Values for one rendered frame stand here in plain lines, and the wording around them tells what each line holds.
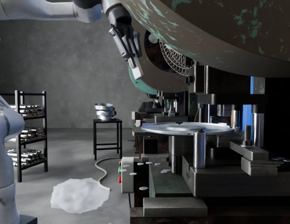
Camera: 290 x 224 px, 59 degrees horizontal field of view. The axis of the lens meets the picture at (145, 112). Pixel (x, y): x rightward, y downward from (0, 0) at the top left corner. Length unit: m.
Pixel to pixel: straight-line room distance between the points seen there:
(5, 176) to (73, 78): 6.78
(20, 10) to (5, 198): 0.61
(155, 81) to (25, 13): 1.35
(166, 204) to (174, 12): 0.41
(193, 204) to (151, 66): 1.65
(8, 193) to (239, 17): 0.85
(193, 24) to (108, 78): 7.14
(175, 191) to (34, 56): 7.55
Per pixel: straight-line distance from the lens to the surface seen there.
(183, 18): 0.37
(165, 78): 2.15
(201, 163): 0.66
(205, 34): 0.38
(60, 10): 1.06
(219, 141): 0.79
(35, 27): 8.19
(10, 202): 1.01
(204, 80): 0.79
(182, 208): 0.61
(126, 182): 1.08
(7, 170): 0.97
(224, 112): 0.84
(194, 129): 0.78
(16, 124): 1.00
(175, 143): 0.79
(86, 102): 7.56
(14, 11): 1.00
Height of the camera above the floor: 0.88
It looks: 3 degrees down
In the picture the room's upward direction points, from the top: straight up
